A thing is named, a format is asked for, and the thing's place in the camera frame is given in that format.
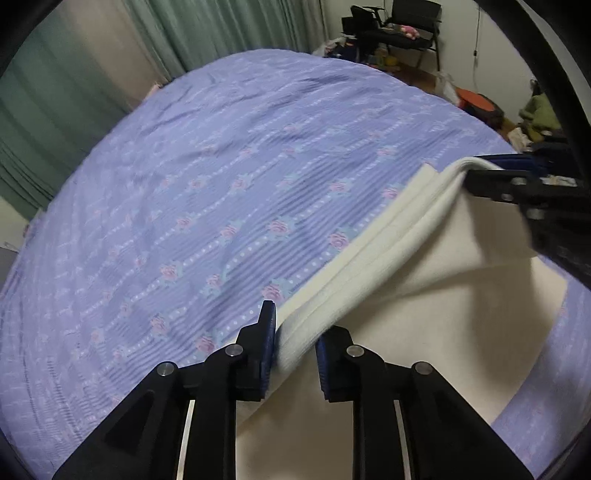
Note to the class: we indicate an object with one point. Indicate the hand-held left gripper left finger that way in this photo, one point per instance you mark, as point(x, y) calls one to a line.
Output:
point(267, 339)

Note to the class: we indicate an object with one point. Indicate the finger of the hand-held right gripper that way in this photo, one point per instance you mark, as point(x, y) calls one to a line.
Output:
point(496, 184)
point(510, 162)

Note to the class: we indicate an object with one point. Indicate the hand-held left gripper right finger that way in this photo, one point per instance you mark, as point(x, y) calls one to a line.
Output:
point(324, 369)

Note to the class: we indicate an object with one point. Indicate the cream pants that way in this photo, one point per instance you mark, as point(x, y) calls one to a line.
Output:
point(429, 286)

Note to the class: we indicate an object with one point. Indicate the green clothing pile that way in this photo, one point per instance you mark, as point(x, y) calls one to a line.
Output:
point(540, 110)

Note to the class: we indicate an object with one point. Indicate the orange and black bag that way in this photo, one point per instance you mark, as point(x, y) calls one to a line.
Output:
point(480, 105)

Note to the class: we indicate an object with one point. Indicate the white plastic bag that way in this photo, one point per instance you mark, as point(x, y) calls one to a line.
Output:
point(445, 85)

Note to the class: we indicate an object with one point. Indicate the purple floral bed sheet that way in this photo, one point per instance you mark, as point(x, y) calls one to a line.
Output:
point(194, 194)

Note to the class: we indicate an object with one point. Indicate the pink plush toy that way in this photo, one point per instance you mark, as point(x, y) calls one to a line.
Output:
point(409, 31)

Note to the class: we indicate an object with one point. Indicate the black armchair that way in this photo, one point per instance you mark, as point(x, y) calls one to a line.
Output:
point(411, 27)

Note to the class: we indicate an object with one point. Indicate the black office chair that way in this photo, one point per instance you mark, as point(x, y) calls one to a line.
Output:
point(360, 27)

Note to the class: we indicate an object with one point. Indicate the green curtain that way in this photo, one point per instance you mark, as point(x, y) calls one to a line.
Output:
point(217, 32)

